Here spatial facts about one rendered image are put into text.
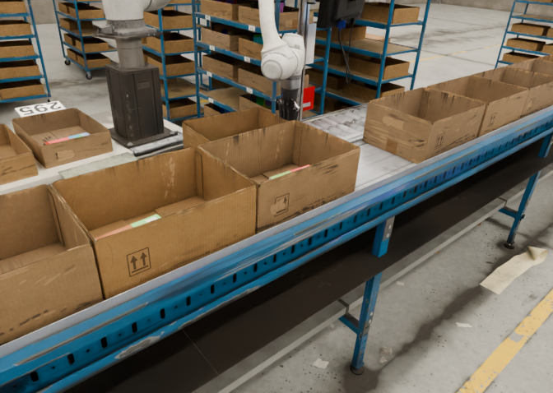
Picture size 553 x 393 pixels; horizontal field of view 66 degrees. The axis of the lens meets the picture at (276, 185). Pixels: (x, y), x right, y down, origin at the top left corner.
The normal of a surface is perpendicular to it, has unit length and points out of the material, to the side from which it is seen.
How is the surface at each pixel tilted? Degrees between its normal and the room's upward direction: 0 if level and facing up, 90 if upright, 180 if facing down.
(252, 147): 89
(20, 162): 90
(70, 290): 90
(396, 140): 91
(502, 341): 0
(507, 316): 0
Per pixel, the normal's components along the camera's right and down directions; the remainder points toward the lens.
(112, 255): 0.63, 0.40
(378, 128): -0.77, 0.29
